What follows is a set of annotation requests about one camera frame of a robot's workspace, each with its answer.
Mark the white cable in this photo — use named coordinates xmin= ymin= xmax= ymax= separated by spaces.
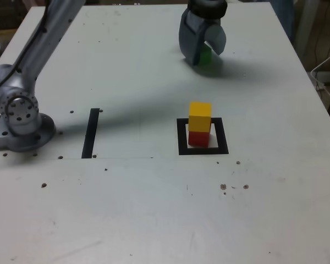
xmin=310 ymin=45 xmax=330 ymax=104

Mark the black tape strip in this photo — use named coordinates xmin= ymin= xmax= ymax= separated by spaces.
xmin=81 ymin=108 xmax=101 ymax=160

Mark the pale metal stand leg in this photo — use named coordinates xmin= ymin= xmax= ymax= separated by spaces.
xmin=295 ymin=0 xmax=316 ymax=56

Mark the red cube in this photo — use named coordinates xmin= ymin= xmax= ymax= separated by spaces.
xmin=188 ymin=130 xmax=210 ymax=147

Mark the person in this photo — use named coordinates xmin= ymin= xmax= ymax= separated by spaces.
xmin=271 ymin=0 xmax=295 ymax=39

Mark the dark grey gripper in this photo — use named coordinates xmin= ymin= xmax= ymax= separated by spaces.
xmin=178 ymin=8 xmax=227 ymax=67

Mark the yellow cube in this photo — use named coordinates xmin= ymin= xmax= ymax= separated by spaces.
xmin=188 ymin=101 xmax=212 ymax=133

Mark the black tape square outline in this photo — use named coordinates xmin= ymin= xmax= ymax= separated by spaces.
xmin=176 ymin=117 xmax=229 ymax=156

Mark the green cube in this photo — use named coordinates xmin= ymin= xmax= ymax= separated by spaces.
xmin=199 ymin=43 xmax=212 ymax=66

